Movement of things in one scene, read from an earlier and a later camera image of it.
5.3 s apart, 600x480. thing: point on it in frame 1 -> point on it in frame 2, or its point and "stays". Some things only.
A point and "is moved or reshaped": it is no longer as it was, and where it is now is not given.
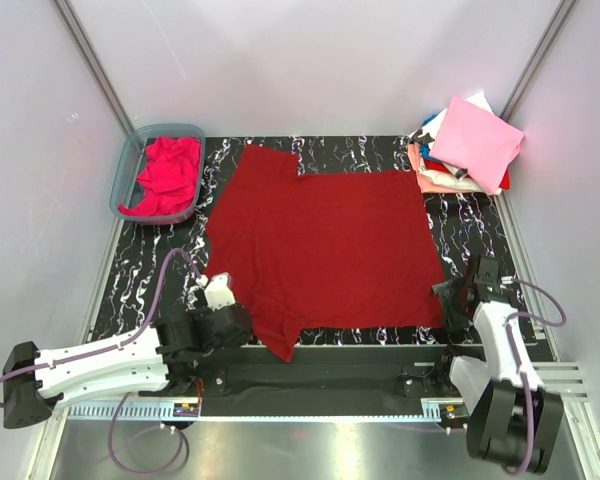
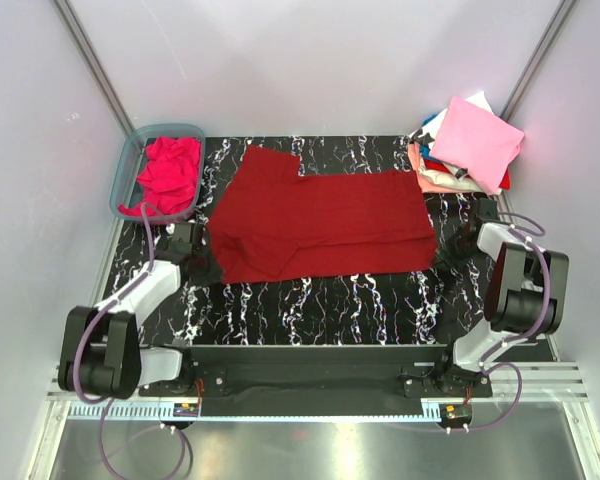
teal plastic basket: [159, 175] stays
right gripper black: [447, 290] -> [446, 256]
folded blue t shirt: [428, 119] stays
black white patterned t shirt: [426, 139] stays
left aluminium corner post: [75, 27] stays
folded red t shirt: [437, 165] stays
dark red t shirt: [311, 251] is moved or reshaped
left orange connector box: [183, 409] stays
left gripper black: [241, 340] -> [214, 274]
